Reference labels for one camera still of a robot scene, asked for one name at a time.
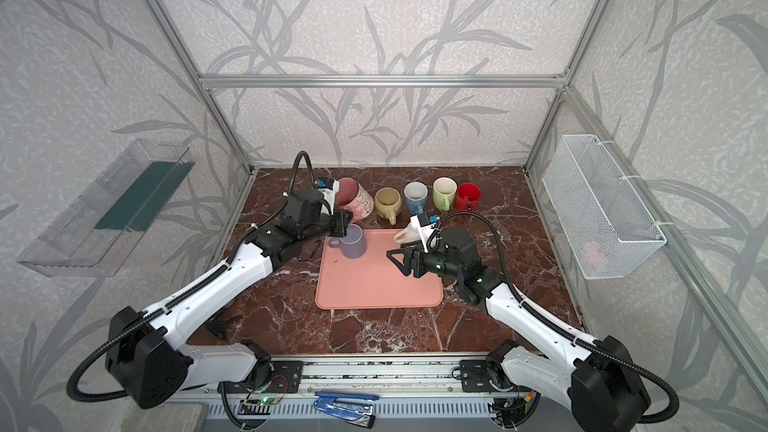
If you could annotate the pink tray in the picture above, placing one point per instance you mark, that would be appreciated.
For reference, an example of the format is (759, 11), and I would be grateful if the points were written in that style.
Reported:
(372, 281)

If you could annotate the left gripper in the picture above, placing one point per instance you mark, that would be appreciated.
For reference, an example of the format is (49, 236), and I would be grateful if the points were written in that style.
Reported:
(335, 223)

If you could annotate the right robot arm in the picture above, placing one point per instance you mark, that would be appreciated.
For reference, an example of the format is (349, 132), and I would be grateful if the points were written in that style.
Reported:
(596, 380)

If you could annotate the blue mug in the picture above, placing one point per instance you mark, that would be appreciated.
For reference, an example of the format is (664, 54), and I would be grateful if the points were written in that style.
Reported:
(416, 195)

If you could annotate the red mug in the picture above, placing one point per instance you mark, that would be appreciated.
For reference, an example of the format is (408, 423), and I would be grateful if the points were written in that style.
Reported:
(468, 197)

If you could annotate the white wire basket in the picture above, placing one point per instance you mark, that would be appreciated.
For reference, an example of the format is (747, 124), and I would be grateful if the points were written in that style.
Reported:
(609, 228)

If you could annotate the blue stapler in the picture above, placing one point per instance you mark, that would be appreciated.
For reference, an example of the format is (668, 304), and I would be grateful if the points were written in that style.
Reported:
(353, 409)

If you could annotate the light green mug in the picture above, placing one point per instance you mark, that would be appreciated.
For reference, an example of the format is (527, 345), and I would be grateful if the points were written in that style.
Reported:
(444, 191)

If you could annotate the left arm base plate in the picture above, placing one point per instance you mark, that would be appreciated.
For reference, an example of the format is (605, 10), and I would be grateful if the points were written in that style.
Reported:
(284, 378)

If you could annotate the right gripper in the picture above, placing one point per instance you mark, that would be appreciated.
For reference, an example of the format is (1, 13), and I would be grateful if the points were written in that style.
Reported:
(414, 261)

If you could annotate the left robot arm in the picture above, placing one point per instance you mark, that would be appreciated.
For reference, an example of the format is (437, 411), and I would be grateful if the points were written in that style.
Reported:
(147, 356)

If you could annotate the clear plastic wall bin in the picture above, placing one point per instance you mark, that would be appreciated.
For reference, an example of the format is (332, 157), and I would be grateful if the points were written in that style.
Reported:
(96, 234)

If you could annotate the pink patterned mug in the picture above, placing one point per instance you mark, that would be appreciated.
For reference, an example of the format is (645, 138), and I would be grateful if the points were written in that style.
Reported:
(353, 197)

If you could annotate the purple mug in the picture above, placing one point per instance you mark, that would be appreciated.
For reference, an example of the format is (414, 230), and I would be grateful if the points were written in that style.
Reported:
(353, 245)

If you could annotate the grey foam block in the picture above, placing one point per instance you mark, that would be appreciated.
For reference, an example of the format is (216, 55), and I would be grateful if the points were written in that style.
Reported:
(172, 417)

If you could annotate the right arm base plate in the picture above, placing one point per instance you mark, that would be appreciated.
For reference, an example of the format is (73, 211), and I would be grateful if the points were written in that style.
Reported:
(473, 376)

